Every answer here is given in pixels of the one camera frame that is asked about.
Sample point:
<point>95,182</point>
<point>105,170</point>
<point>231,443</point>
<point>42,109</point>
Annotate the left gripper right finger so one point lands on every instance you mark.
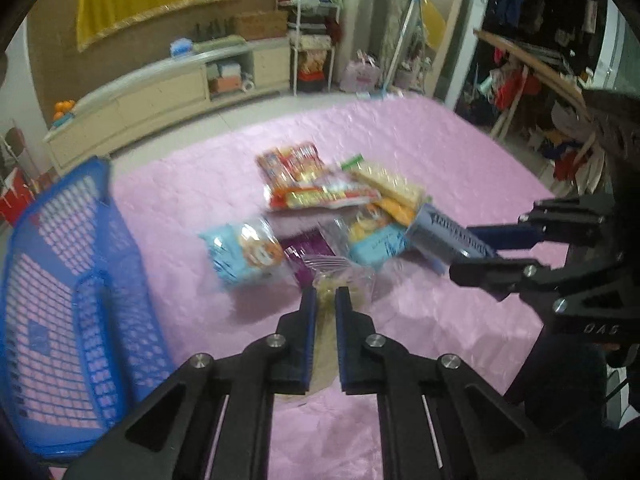
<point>438,418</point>

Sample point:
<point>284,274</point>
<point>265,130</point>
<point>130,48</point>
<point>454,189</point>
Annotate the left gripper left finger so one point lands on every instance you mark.
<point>211,419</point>

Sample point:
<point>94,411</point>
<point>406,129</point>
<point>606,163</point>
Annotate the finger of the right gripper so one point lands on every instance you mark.
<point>505,272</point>
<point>578,221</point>

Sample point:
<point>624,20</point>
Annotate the blue snack box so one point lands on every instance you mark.
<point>442,242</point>

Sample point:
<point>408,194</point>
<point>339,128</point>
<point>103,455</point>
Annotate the clear cracker packet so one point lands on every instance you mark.
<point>334,272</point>

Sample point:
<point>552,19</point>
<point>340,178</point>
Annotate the light blue snack packet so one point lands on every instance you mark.
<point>373,237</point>

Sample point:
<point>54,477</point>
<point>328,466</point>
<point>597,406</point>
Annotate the light blue cookie bag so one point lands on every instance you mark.
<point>244,253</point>

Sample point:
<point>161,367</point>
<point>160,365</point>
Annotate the purple snack packet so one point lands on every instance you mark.
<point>305,244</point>

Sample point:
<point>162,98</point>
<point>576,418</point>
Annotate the large red silver snack bag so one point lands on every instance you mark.
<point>333,190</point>

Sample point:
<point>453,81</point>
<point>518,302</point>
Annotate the yellow snack pouch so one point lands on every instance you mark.
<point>400,213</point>

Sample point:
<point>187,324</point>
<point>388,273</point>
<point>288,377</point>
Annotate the orange cartoon snack bag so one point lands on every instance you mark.
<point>275,171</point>

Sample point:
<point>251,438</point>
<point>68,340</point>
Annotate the blue plastic basket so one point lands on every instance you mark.
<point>80,340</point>

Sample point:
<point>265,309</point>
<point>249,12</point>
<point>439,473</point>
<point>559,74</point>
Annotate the pink quilted tablecloth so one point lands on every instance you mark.
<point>170,203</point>

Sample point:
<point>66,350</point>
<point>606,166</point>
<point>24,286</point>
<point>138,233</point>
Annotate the pink gift bag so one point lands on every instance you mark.
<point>361,74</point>

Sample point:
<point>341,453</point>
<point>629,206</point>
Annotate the red chips snack bag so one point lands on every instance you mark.
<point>303,162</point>

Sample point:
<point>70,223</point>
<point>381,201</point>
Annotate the red paper bag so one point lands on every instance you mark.
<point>18,192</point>

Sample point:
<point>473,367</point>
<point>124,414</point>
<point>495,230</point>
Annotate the white metal shelf rack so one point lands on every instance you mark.
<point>314,31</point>

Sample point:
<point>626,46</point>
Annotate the white tape roll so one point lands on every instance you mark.
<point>248,84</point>

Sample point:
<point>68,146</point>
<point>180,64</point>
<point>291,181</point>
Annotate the pile of oranges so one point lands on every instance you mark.
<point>63,109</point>

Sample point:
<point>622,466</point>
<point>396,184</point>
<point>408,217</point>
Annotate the orange box in cabinet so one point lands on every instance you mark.
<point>225,84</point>

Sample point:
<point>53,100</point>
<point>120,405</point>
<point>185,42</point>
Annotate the cardboard box on cabinet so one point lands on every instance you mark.
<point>261,25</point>

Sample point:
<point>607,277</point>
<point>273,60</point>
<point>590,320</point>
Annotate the long beige TV cabinet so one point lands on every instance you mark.
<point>161,95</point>

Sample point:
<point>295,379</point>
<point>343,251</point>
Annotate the blue lidded container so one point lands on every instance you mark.
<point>180,47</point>

